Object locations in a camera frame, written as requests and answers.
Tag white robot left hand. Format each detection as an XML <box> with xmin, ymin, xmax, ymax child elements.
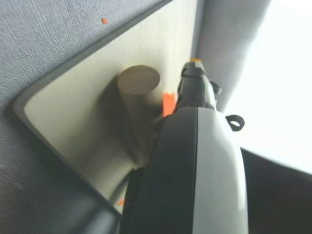
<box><xmin>119</xmin><ymin>60</ymin><xmax>249</xmax><ymax>234</ymax></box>

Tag wooden rolling pin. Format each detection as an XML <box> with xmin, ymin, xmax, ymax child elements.
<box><xmin>116</xmin><ymin>64</ymin><xmax>166</xmax><ymax>169</ymax></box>

